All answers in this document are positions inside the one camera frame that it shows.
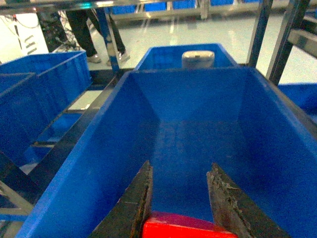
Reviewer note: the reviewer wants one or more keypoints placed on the white rounded object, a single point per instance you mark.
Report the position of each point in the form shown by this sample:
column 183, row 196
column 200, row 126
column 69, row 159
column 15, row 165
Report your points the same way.
column 198, row 59

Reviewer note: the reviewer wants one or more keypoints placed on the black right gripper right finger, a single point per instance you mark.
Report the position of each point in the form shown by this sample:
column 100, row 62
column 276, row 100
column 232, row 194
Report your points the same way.
column 235, row 211

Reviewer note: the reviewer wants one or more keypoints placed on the blue bin with white object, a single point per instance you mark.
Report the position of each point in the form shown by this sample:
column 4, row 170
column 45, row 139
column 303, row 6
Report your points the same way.
column 167, row 57

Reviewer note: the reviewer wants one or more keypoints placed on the large blue bin under gripper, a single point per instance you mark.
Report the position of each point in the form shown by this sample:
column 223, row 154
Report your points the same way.
column 182, row 121

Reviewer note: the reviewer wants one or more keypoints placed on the red toy block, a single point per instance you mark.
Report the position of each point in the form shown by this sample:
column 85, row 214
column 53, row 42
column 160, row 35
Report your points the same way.
column 171, row 225

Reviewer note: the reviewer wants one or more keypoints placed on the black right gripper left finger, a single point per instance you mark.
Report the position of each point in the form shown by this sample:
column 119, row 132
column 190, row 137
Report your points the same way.
column 126, row 218

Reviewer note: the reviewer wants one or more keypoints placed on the blue bin far left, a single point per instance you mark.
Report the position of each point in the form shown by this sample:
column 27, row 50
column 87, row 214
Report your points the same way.
column 34, row 90

